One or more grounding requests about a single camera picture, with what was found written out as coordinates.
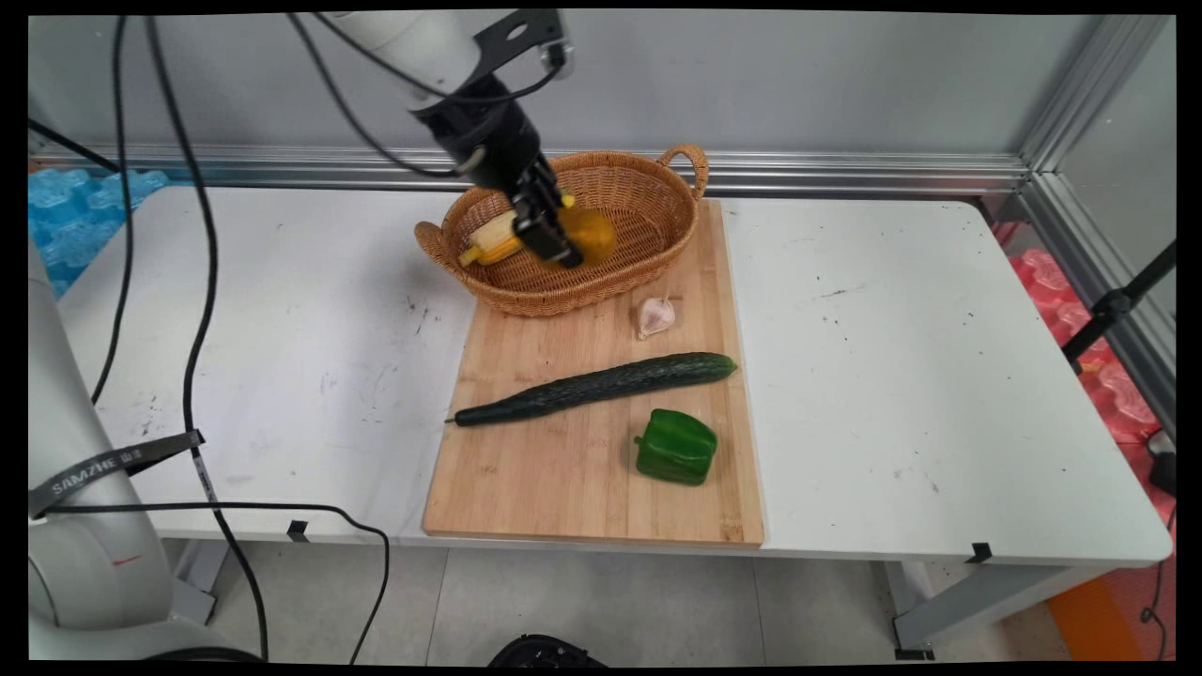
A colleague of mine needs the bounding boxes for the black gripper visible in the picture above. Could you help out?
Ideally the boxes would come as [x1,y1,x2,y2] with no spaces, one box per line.
[409,77,585,269]

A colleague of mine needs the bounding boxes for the round yellow-orange fruit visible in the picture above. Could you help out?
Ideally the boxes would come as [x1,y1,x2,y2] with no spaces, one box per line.
[556,206,619,269]

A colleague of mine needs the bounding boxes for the yellow corn cob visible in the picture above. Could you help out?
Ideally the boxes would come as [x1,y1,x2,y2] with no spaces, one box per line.
[457,208,527,269]

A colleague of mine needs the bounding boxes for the white garlic bulb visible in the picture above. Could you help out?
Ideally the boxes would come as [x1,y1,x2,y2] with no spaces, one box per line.
[637,296,678,341]

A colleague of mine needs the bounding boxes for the long dark green cucumber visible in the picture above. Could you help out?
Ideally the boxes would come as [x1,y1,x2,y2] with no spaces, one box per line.
[445,351,739,428]

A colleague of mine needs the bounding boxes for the bamboo cutting board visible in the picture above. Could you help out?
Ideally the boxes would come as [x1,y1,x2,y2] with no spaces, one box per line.
[422,197,765,549]

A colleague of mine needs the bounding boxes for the green bell pepper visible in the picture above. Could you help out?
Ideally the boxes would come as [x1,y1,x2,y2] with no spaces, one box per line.
[634,407,719,487]

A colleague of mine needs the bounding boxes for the black bulky object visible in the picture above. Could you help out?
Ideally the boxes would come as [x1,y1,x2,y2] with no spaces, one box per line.
[488,635,609,668]

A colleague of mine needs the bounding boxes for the blue foam mat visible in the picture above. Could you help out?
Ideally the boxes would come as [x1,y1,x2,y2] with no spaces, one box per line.
[28,167,172,300]

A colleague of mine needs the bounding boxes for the grey table leg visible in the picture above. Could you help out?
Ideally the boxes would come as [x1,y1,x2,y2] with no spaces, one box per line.
[162,538,234,627]
[885,561,1114,661]

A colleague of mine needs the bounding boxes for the black tripod stand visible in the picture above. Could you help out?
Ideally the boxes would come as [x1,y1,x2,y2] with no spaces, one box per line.
[1061,240,1177,376]

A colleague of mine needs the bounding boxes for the red foam mat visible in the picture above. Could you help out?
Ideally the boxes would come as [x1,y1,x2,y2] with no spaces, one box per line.
[994,221,1177,663]

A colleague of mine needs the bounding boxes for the small black device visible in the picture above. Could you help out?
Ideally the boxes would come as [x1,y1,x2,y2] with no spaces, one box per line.
[1148,430,1177,499]

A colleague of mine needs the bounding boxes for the orange floor mat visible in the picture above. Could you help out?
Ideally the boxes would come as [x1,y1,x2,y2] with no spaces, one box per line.
[1045,573,1133,663]

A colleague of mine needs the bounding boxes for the woven wicker basket with handles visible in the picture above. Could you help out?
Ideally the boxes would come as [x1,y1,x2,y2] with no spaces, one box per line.
[414,143,711,318]

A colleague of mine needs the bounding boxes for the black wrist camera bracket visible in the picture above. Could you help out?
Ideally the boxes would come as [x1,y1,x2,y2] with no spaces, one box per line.
[471,9,576,84]

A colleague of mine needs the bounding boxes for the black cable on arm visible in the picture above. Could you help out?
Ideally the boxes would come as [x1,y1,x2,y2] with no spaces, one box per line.
[286,11,572,179]

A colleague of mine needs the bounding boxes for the horizontal aluminium frame rail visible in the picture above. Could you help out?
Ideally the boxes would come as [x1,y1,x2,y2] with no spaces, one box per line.
[28,141,1034,200]

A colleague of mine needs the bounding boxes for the thick black cable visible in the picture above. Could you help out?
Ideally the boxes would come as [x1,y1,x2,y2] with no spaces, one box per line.
[143,14,271,663]

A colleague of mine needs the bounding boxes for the black cable with loop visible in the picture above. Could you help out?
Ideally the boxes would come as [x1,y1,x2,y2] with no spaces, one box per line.
[28,502,392,664]

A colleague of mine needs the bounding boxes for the thin black cable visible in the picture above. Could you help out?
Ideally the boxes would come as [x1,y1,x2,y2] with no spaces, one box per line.
[90,14,134,407]

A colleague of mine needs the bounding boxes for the black strap with SAMZHE print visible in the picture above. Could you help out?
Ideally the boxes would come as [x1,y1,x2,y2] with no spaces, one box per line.
[28,429,206,519]

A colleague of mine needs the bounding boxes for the slanted aluminium frame rail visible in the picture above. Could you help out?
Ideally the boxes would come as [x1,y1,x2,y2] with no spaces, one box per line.
[1018,14,1177,438]

